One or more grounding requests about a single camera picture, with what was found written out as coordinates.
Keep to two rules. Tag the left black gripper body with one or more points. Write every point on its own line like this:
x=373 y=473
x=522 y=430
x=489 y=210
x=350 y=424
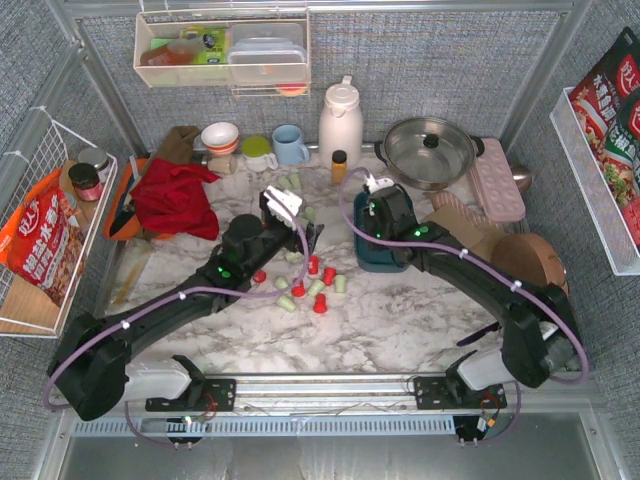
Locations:
x=292 y=235

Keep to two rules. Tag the red coffee capsule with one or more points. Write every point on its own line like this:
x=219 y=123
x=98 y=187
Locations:
x=313 y=265
x=298 y=290
x=260 y=276
x=329 y=275
x=320 y=304

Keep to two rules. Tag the teal storage basket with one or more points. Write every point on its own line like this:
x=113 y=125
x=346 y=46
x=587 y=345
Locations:
x=377 y=258

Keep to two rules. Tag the red cloth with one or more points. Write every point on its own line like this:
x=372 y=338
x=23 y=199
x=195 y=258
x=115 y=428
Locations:
x=170 y=199

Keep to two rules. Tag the brown cardboard sheet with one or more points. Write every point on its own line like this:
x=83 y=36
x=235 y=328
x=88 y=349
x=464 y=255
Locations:
x=480 y=239

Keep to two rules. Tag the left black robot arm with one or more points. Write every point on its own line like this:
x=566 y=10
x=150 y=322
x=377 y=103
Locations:
x=89 y=367

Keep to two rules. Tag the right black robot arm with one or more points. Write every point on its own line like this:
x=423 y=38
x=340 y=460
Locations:
x=539 y=333

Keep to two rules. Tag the orange spice bottle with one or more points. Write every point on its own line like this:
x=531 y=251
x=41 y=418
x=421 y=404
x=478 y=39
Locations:
x=338 y=166

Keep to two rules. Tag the blue mug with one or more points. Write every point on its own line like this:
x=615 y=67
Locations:
x=289 y=147

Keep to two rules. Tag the green lidded cup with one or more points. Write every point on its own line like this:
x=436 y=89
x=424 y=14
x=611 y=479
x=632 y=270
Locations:
x=258 y=155

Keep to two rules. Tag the glass pepper grinder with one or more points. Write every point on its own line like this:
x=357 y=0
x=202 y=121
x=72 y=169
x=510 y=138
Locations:
x=222 y=165

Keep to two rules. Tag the white thermos jug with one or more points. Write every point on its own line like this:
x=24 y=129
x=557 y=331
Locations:
x=341 y=124

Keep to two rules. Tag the white orange striped bowl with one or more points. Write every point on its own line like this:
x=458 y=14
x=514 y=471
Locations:
x=220 y=138

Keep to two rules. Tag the striped pink cloth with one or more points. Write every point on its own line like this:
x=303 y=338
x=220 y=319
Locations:
x=445 y=198

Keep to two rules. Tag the stainless steel pot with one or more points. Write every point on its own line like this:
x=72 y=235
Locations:
x=428 y=153

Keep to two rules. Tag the brown cloth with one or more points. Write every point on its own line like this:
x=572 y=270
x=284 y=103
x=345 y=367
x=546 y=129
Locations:
x=177 y=146

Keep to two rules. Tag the orange tray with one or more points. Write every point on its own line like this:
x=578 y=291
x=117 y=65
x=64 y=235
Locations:
x=121 y=222

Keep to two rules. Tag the clear plastic food container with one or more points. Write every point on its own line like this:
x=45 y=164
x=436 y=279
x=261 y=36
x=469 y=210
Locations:
x=267 y=53

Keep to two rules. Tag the pink egg tray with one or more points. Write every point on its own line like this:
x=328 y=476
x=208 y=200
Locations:
x=493 y=183

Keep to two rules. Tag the green packaged item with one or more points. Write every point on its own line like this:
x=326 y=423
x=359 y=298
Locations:
x=215 y=44

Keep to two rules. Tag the round wooden board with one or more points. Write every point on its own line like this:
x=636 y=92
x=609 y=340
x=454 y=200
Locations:
x=529 y=257

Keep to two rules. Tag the silver lidded jar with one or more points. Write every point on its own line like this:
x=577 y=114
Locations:
x=94 y=156

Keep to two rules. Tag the dark lidded jar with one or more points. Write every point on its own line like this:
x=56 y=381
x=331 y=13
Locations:
x=85 y=181

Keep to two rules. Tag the red seasoning bag left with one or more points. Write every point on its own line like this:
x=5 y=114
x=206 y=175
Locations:
x=39 y=243

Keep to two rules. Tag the red seasoning bag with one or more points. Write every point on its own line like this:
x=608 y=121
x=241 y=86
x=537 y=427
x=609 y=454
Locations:
x=39 y=243
x=606 y=105

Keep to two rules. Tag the red seasoning bag right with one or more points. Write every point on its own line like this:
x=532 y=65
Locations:
x=606 y=105

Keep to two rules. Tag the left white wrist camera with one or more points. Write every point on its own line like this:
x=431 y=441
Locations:
x=283 y=204

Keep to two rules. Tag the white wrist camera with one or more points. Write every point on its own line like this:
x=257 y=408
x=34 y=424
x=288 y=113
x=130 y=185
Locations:
x=283 y=204
x=374 y=184

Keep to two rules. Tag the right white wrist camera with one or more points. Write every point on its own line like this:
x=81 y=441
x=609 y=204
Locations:
x=374 y=184

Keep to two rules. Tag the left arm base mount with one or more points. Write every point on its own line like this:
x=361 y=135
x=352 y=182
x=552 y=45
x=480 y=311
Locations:
x=212 y=395

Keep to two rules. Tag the cream wall basket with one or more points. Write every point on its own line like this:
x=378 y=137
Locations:
x=163 y=59

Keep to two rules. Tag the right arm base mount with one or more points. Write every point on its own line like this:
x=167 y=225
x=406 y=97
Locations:
x=444 y=393

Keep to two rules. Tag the white wire basket left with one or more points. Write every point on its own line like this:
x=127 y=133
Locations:
x=26 y=311

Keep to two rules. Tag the white wire basket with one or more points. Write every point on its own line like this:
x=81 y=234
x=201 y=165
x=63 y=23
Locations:
x=613 y=233
x=26 y=311

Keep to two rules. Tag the white wire basket right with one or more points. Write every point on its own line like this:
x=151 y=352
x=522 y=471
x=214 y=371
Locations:
x=613 y=233

